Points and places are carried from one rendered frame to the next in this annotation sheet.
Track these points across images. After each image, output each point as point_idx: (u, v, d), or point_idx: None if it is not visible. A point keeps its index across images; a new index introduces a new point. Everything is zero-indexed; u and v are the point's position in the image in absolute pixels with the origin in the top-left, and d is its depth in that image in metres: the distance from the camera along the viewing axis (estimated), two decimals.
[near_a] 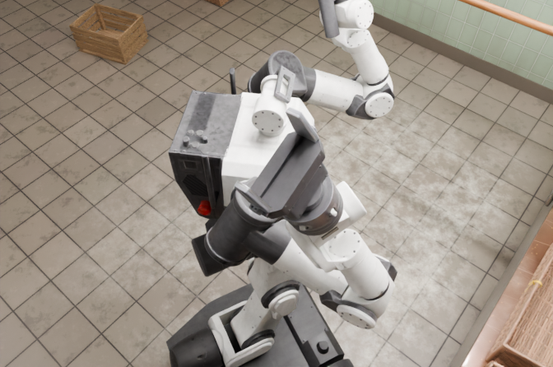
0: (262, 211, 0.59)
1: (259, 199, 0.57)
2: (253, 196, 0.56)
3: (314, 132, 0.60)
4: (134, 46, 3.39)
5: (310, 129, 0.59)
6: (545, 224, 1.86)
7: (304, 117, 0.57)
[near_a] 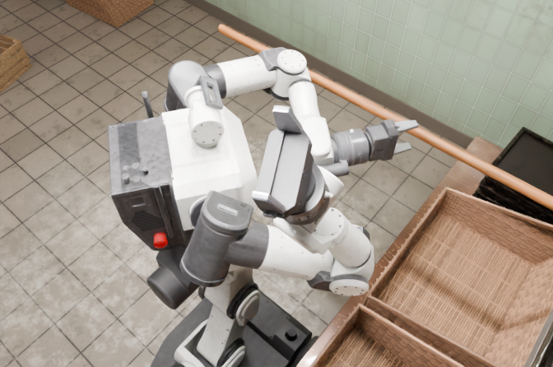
0: (276, 213, 0.59)
1: (276, 202, 0.56)
2: (272, 200, 0.55)
3: (299, 123, 0.61)
4: (11, 72, 3.21)
5: (297, 121, 0.60)
6: None
7: (291, 110, 0.58)
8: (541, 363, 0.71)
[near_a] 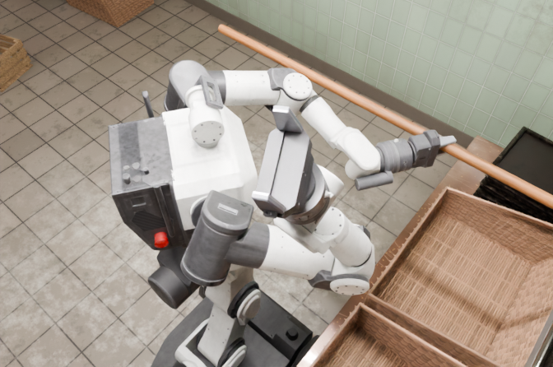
0: (276, 213, 0.59)
1: (276, 202, 0.56)
2: (272, 200, 0.55)
3: (299, 123, 0.61)
4: (12, 72, 3.21)
5: (297, 121, 0.60)
6: None
7: (291, 110, 0.58)
8: (542, 361, 0.71)
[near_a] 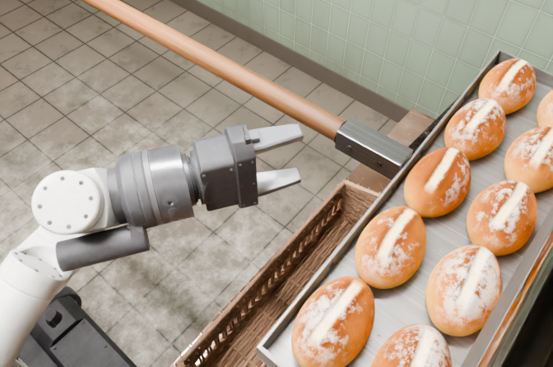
0: None
1: (275, 171, 0.62)
2: (285, 170, 0.63)
3: (262, 127, 0.56)
4: None
5: (270, 128, 0.56)
6: (186, 350, 1.04)
7: (289, 124, 0.56)
8: None
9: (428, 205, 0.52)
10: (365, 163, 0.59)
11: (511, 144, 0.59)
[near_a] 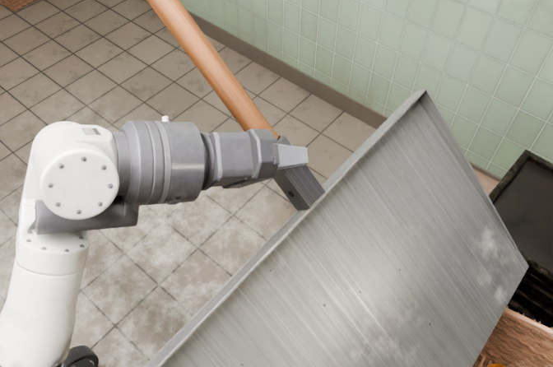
0: None
1: None
2: None
3: None
4: None
5: (281, 145, 0.57)
6: None
7: (299, 146, 0.57)
8: None
9: None
10: (278, 183, 0.59)
11: None
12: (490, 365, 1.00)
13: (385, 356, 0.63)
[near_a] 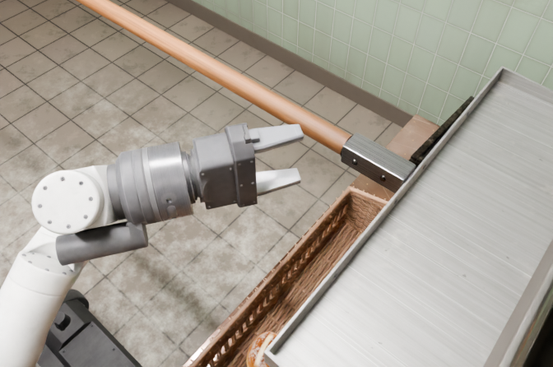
0: None
1: (275, 171, 0.62)
2: (285, 170, 0.63)
3: (262, 127, 0.56)
4: None
5: (270, 128, 0.56)
6: (195, 354, 1.06)
7: (290, 124, 0.56)
8: None
9: None
10: (369, 176, 0.62)
11: None
12: None
13: None
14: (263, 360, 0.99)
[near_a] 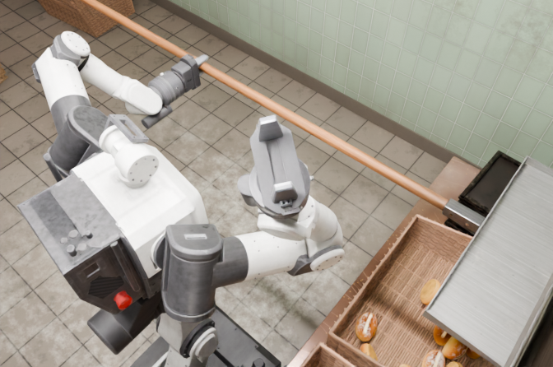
0: (291, 200, 0.60)
1: (294, 188, 0.57)
2: (293, 187, 0.56)
3: (281, 127, 0.61)
4: None
5: (280, 127, 0.60)
6: (319, 327, 1.60)
7: (276, 118, 0.58)
8: None
9: (467, 353, 1.52)
10: (459, 222, 1.16)
11: None
12: None
13: None
14: (369, 330, 1.54)
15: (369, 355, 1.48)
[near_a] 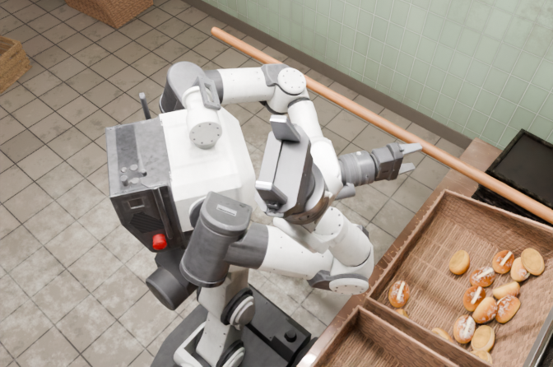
0: (279, 203, 0.60)
1: (279, 192, 0.57)
2: (276, 190, 0.56)
3: (297, 132, 0.61)
4: (11, 73, 3.21)
5: (295, 130, 0.60)
6: (353, 295, 1.68)
7: (289, 120, 0.58)
8: (537, 366, 0.71)
9: (496, 318, 1.59)
10: None
11: (513, 287, 1.62)
12: (501, 251, 1.74)
13: None
14: (401, 296, 1.61)
15: None
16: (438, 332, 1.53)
